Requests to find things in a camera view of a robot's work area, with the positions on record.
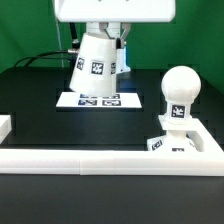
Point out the white lamp bulb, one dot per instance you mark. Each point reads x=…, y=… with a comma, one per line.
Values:
x=180, y=86

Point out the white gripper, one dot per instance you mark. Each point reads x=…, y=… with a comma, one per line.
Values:
x=104, y=11

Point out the white foam wall frame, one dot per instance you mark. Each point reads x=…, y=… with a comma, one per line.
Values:
x=206, y=160

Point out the white lamp base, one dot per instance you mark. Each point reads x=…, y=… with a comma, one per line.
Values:
x=175, y=138

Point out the white marker sheet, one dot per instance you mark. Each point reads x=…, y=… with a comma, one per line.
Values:
x=120, y=100

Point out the white lamp shade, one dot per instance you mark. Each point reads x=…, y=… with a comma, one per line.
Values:
x=95, y=69

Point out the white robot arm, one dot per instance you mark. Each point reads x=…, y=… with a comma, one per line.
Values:
x=93, y=28

